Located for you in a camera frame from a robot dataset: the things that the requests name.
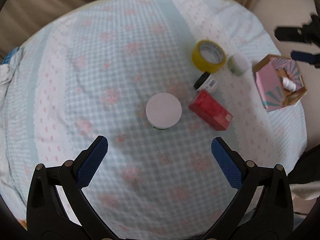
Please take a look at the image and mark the white squeeze tube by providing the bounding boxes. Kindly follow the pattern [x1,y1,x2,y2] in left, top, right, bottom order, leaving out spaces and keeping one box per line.
[281,77,297,93]

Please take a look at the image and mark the pink patterned cardboard box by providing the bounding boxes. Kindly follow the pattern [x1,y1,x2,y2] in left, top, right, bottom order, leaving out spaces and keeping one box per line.
[253,54,307,112]

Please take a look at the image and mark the pale green white-lid jar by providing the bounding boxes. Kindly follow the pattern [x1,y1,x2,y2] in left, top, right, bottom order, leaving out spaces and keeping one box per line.
[227,52,252,76]

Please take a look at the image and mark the yellow packing tape roll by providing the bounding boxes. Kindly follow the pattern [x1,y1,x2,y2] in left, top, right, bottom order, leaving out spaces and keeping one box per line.
[191,40,226,74]

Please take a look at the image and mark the black-lid grey Metal DX jar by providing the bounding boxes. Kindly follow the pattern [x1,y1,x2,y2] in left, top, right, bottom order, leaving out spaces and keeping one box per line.
[193,72,217,93]

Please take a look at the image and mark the red rectangular carton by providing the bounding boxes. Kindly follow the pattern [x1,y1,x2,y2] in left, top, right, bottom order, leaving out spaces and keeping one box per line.
[188,90,233,131]

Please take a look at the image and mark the green jar white lid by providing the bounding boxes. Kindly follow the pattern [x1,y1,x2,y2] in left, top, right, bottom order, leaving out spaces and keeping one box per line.
[145,93,182,129]

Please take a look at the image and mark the blue checkered floral blanket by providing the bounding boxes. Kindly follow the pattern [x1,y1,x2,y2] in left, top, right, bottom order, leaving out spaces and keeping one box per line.
[1,0,307,239]

